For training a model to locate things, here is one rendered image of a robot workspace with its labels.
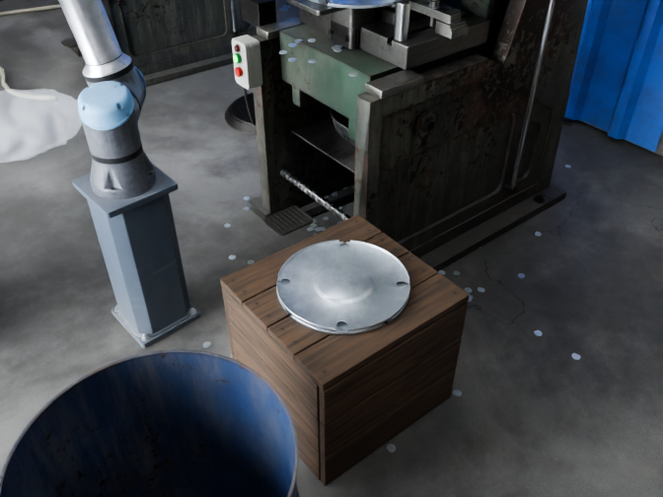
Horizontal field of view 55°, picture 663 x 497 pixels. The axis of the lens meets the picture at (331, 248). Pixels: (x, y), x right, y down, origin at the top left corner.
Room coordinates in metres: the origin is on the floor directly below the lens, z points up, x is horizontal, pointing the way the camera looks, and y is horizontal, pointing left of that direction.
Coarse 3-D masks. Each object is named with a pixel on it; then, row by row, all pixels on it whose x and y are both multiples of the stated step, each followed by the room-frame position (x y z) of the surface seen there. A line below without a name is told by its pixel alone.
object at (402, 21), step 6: (402, 0) 1.55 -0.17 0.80; (396, 6) 1.55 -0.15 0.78; (402, 6) 1.54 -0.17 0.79; (408, 6) 1.54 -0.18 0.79; (396, 12) 1.55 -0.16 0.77; (402, 12) 1.54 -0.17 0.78; (408, 12) 1.54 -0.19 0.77; (396, 18) 1.55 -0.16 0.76; (402, 18) 1.53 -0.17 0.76; (408, 18) 1.55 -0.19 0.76; (396, 24) 1.55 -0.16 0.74; (402, 24) 1.53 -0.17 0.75; (408, 24) 1.55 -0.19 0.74; (396, 30) 1.55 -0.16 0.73; (402, 30) 1.53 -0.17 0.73; (396, 36) 1.55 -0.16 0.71; (402, 36) 1.53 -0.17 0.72
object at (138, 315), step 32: (160, 192) 1.26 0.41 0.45; (96, 224) 1.27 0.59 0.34; (128, 224) 1.21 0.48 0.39; (160, 224) 1.26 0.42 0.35; (128, 256) 1.20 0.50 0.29; (160, 256) 1.25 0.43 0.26; (128, 288) 1.20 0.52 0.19; (160, 288) 1.23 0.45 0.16; (128, 320) 1.24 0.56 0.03; (160, 320) 1.22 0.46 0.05; (192, 320) 1.27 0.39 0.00
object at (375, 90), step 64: (512, 0) 1.74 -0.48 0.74; (576, 0) 1.85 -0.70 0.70; (448, 64) 1.60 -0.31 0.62; (512, 64) 1.70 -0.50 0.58; (384, 128) 1.41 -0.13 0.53; (448, 128) 1.56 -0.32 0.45; (512, 128) 1.75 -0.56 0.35; (384, 192) 1.42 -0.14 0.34; (448, 192) 1.60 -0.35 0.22; (448, 256) 1.52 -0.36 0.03
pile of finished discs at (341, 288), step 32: (320, 256) 1.12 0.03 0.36; (352, 256) 1.12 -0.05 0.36; (384, 256) 1.12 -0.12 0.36; (288, 288) 1.02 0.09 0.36; (320, 288) 1.01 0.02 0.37; (352, 288) 1.01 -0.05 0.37; (384, 288) 1.02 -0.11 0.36; (320, 320) 0.92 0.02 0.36; (352, 320) 0.92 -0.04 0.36; (384, 320) 0.91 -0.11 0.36
